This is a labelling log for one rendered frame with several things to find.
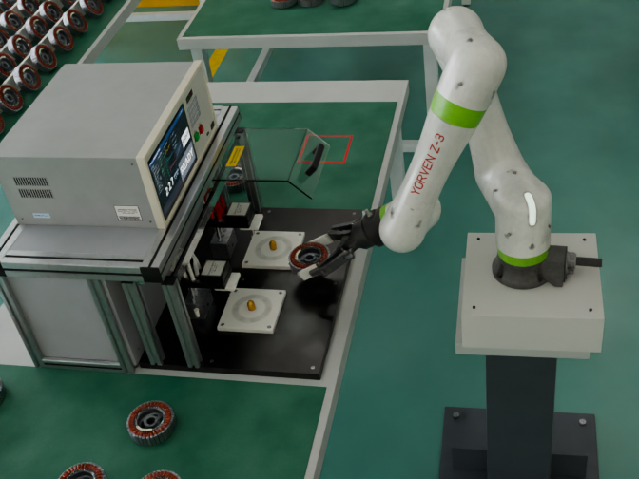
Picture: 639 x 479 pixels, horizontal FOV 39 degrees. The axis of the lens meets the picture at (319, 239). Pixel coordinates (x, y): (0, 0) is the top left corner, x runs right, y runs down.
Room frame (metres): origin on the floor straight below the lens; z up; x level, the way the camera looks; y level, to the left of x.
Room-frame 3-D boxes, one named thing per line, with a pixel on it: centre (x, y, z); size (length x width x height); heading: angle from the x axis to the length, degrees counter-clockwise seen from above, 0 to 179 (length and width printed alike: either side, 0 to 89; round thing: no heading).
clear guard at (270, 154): (2.00, 0.12, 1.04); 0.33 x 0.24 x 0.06; 73
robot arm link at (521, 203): (1.63, -0.48, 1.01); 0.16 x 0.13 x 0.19; 3
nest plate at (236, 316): (1.71, 0.20, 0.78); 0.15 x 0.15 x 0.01; 73
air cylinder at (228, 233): (1.98, 0.27, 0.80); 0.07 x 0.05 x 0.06; 163
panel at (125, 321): (1.90, 0.41, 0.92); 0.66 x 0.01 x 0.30; 163
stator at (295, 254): (1.81, 0.03, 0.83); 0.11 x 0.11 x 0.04
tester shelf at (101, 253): (1.92, 0.47, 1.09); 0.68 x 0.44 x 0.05; 163
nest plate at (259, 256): (1.94, 0.13, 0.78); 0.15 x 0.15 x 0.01; 73
